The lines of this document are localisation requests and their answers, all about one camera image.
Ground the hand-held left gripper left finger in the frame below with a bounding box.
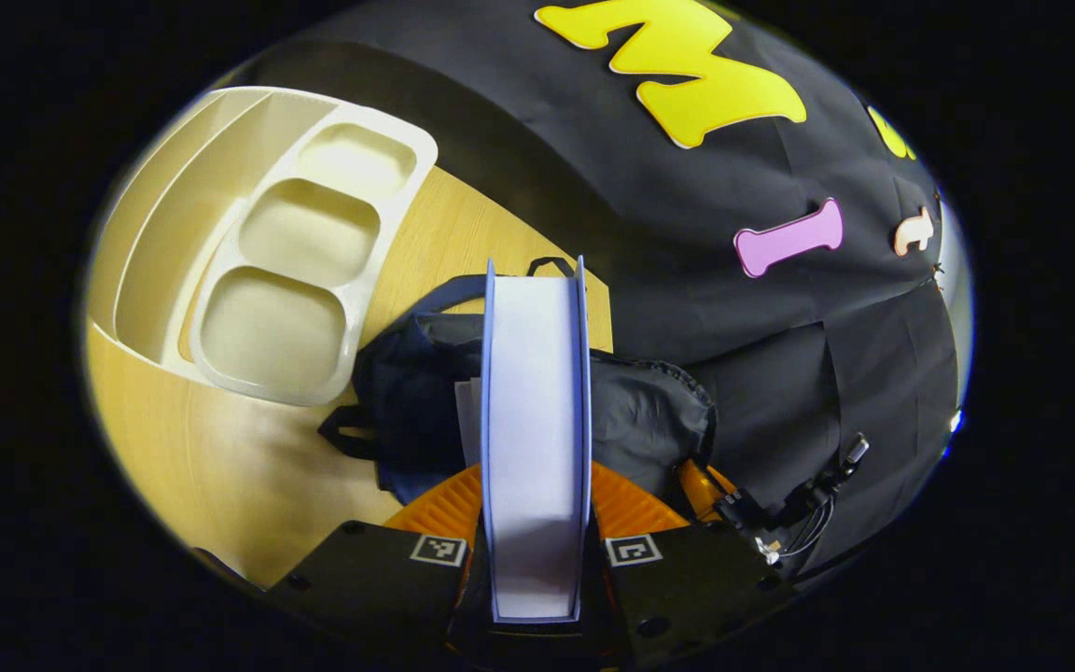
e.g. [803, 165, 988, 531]
[267, 462, 492, 654]

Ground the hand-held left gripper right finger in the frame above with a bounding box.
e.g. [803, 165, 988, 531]
[584, 460, 795, 665]

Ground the navy blue schoolbag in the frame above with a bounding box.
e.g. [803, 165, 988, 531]
[318, 257, 719, 505]

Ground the white plastic bookshelf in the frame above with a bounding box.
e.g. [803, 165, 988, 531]
[88, 86, 440, 408]

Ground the black backdrop cloth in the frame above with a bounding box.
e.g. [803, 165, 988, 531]
[220, 0, 968, 575]

